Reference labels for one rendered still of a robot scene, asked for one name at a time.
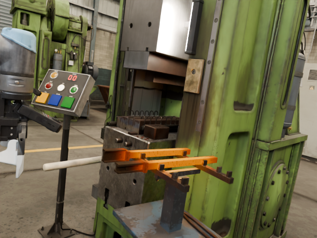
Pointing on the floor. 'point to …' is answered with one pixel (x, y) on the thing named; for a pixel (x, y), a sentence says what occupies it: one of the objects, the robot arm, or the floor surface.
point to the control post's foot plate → (49, 231)
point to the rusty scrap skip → (104, 92)
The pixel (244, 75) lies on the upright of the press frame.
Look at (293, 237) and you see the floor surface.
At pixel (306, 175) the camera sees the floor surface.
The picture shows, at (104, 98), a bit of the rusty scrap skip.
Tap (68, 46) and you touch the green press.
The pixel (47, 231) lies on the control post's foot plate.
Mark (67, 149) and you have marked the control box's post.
